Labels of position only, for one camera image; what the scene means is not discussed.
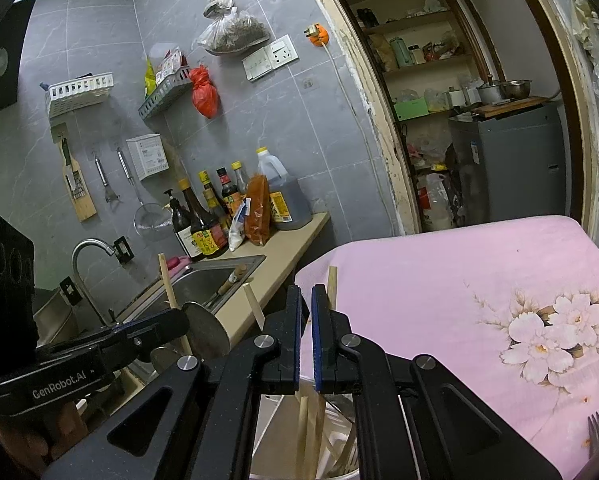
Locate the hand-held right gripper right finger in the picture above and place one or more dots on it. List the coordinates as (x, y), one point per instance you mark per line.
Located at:
(319, 355)

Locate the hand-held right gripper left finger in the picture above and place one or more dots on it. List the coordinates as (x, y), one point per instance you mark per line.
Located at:
(294, 350)

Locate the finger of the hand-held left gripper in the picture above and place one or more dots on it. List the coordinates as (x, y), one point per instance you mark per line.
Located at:
(137, 342)
(172, 320)

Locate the metal spoon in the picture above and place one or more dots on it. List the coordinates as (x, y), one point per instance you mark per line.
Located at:
(207, 332)

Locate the white utensil holder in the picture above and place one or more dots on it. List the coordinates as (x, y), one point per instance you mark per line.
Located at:
(337, 440)

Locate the person's left hand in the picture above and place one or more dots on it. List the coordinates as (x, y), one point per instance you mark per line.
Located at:
(24, 445)

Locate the steel sink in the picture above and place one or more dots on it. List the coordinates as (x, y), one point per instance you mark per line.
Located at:
(199, 282)

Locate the steel cooking pot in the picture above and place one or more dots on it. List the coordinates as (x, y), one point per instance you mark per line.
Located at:
(54, 315)

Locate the chrome faucet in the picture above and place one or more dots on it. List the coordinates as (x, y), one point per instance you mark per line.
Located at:
(87, 270)

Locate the black pump bottle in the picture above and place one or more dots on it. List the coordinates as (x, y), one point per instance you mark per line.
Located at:
(179, 232)

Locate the beige countertop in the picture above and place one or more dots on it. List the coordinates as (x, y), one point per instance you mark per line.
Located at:
(279, 260)

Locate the dark soy sauce bottle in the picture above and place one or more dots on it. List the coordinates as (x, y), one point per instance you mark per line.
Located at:
(204, 232)

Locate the metal mesh strainer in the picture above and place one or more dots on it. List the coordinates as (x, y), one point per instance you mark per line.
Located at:
(152, 220)

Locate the white and blue packet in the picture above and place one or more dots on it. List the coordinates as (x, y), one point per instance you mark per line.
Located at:
(238, 227)

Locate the wooden knife rack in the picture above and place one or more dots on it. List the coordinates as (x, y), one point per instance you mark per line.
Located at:
(82, 195)

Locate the pink floral tablecloth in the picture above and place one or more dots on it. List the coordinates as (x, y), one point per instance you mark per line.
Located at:
(429, 285)

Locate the yellow cap sauce bottle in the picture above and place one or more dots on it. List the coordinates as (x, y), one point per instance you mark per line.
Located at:
(212, 195)

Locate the orange spice packet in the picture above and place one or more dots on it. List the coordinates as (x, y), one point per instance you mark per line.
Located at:
(257, 210)

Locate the red label sauce bottle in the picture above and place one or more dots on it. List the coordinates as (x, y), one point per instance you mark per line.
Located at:
(228, 190)

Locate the kitchen knife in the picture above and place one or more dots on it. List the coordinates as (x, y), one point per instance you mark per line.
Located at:
(68, 170)

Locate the large oil jug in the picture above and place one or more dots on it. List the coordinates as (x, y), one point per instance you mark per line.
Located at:
(284, 195)

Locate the slim yellow cap bottle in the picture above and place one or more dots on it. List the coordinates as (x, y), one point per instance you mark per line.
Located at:
(239, 177)

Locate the white plastic jug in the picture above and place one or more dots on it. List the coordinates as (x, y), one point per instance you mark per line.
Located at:
(437, 205)

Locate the red plastic bag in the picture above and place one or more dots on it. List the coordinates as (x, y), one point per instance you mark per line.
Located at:
(204, 92)

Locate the yellow snack packet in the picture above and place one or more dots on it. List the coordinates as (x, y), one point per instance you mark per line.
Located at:
(150, 77)

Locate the red and white snack packets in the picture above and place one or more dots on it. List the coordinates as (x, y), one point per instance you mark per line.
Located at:
(172, 65)

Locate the green box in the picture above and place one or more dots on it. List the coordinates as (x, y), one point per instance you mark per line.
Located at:
(411, 109)

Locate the grey washing machine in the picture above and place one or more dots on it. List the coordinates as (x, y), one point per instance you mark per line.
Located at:
(509, 160)

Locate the metal fork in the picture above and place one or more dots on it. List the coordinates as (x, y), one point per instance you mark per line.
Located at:
(598, 430)

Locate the clear bag of dried herbs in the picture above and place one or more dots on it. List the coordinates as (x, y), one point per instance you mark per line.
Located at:
(234, 32)

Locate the wooden shelf unit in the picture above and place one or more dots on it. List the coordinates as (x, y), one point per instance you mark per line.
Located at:
(429, 65)

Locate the metal pot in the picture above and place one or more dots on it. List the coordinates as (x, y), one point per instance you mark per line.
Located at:
(489, 94)

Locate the green thermos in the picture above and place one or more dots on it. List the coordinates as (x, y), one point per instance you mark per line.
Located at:
(401, 52)

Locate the wooden cutting board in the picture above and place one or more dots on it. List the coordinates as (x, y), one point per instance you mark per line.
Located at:
(514, 106)

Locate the small white plastic bag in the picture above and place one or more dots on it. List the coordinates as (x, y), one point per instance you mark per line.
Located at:
(218, 0)

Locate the metal bowl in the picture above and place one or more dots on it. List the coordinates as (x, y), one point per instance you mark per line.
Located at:
(515, 89)

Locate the cream cloth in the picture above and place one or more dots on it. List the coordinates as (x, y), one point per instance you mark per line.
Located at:
(587, 20)

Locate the black wall hook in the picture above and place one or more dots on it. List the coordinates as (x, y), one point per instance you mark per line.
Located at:
(70, 291)
(123, 250)

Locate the white wall box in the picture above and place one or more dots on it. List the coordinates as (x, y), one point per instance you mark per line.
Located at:
(147, 157)

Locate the white plastic wall basket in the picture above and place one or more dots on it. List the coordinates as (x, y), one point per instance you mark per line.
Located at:
(79, 92)

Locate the grey plastic wall basket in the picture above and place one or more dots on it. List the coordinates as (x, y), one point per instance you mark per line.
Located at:
(167, 95)

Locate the wooden door frame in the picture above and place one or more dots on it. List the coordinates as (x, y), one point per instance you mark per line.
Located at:
(379, 110)

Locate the white wall switch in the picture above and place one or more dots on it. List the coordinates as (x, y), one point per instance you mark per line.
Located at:
(257, 64)

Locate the white wall socket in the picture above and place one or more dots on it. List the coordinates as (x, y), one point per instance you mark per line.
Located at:
(283, 51)

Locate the orange wall plug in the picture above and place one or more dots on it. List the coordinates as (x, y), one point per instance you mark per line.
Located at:
(316, 34)

